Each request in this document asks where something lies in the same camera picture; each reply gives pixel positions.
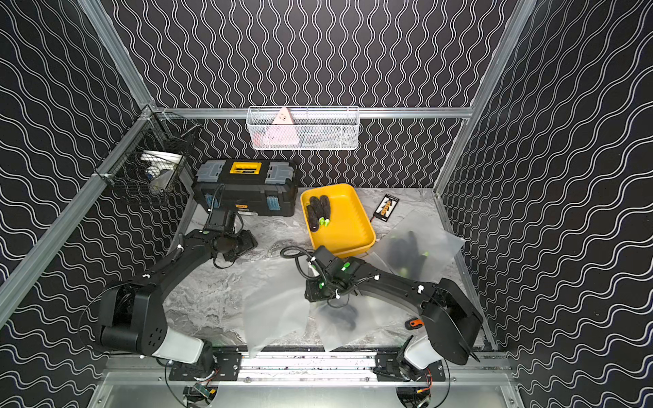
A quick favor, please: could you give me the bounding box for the orange handled screwdriver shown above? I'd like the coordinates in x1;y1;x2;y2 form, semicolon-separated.
404;318;424;331

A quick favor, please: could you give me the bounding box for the black toolbox with blue latches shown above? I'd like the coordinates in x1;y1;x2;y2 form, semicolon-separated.
193;159;299;217

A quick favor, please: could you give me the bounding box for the pink triangular card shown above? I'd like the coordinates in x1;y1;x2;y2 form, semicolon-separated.
260;106;300;148

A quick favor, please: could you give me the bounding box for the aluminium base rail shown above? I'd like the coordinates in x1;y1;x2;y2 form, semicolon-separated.
101;348;516;389

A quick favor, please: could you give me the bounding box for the white wire basket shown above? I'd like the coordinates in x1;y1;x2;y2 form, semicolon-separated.
246;105;361;151

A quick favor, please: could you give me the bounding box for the pile of toy eggplants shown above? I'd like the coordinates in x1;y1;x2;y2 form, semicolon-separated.
305;195;332;232

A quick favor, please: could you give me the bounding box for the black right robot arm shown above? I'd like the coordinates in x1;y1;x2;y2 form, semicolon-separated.
304;246;482;380

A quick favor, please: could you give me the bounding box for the yellow plastic bin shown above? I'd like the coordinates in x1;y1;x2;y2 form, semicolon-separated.
300;184;377;258

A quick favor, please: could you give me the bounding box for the clear zip-top bag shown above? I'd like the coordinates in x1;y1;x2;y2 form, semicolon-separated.
314;294;408;352
241;259;311;358
373;211;465;282

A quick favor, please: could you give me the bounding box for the black wire basket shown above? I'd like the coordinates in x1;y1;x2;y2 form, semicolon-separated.
96;105;201;207

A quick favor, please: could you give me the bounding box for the small black picture card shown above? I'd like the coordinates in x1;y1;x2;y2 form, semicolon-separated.
372;194;400;222

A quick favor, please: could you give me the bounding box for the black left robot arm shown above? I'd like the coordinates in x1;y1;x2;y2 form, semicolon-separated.
95;209;258;374

